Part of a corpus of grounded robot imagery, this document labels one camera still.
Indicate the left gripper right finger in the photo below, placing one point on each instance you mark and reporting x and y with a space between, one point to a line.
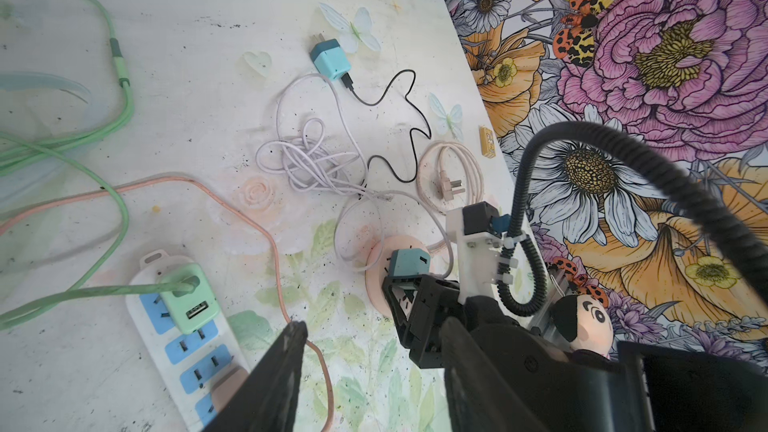
479 399

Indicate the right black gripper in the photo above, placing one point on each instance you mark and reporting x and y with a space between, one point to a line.
420 305

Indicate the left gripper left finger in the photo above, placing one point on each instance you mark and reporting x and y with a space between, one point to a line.
268 399

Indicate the teal plug adapter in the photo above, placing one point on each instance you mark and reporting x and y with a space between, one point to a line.
329 59
409 262

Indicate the round pink socket hub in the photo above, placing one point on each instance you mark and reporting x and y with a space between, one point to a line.
377 265

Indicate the white blue power strip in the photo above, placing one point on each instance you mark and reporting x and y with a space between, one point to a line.
190 365

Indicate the green plug adapter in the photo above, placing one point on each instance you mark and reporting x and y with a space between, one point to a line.
189 298

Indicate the teal plug adapter back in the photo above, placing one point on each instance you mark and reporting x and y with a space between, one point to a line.
329 59

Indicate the pink plug charger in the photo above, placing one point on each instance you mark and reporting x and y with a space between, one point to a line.
226 389

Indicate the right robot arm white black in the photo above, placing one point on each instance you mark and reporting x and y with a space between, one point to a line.
624 291

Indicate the pink three-pin plug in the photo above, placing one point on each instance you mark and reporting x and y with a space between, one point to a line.
449 188

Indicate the small yellow tag card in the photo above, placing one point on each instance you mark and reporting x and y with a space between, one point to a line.
487 142

